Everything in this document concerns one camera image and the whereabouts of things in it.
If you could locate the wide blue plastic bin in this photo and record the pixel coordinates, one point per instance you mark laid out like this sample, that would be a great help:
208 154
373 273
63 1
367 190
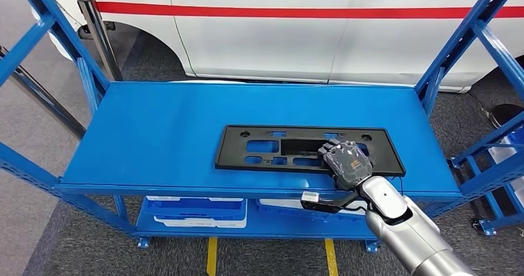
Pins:
286 219

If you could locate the black plastic plate bracket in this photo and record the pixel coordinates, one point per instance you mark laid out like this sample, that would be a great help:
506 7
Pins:
233 151

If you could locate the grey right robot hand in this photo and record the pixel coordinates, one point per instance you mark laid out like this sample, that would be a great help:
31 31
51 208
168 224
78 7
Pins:
348 163

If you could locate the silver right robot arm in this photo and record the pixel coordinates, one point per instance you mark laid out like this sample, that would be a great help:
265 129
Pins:
409 233

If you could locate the yellow floor tape square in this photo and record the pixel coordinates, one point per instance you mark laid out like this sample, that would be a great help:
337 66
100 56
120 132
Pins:
211 257

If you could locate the white car red stripe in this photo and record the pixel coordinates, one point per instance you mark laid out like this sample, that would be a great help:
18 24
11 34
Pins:
266 41

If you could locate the black round floor base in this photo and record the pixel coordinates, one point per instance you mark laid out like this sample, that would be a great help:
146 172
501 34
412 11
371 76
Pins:
507 116

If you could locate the blue metal shelf rack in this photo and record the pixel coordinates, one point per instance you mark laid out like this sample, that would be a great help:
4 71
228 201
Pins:
479 192
163 143

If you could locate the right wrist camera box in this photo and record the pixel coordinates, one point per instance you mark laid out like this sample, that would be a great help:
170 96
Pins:
311 196

